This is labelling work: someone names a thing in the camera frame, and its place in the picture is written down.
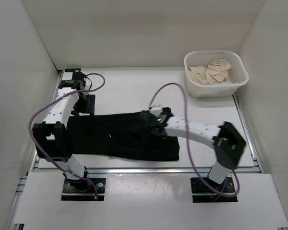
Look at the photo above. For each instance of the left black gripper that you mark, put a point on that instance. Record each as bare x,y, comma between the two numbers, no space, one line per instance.
89,108

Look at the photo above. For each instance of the black trousers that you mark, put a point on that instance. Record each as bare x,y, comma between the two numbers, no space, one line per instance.
121,136

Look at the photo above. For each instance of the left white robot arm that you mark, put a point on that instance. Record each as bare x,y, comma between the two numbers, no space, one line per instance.
51,137

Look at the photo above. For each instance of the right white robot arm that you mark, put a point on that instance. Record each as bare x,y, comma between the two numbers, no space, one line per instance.
225,140

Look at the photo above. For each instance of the beige trousers in basket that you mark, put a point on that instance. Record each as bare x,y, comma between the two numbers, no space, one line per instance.
217,72

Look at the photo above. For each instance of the white plastic basket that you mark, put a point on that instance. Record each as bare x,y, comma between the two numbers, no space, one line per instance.
203,58

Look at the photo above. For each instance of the white front cover board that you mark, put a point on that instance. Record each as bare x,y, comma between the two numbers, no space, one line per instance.
149,202

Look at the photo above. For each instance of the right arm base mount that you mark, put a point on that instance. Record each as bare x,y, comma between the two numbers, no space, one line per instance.
202,194

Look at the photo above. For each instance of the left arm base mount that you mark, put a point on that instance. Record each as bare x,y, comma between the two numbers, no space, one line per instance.
81,190

